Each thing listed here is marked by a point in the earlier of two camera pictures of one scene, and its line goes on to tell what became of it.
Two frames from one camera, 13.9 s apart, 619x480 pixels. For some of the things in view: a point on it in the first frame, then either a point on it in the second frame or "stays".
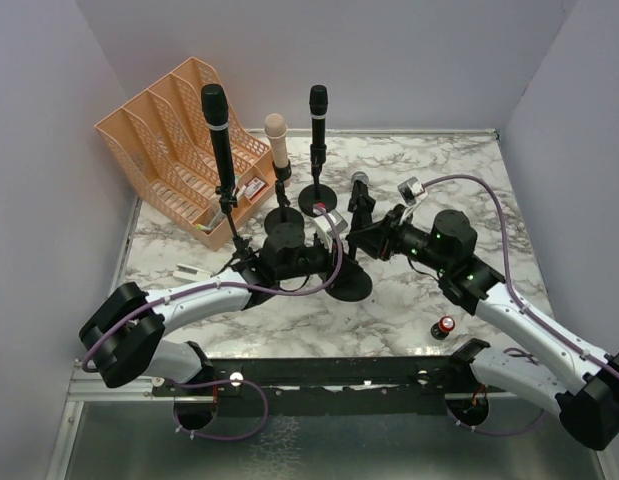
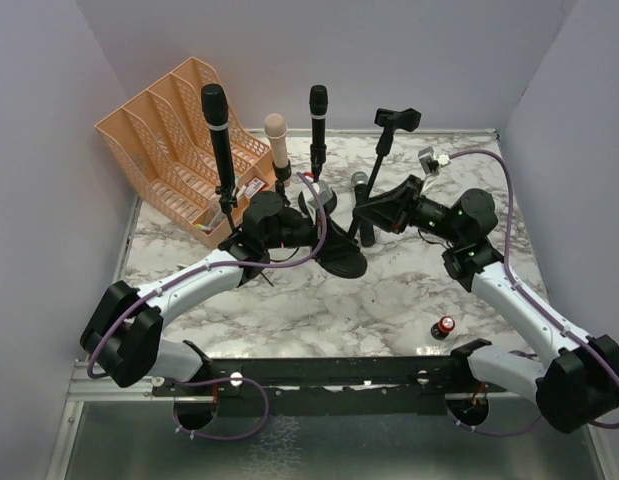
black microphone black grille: (318, 105) stays
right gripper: (384, 238) to (404, 206)
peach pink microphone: (275, 129) stays
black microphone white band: (215, 108) stays
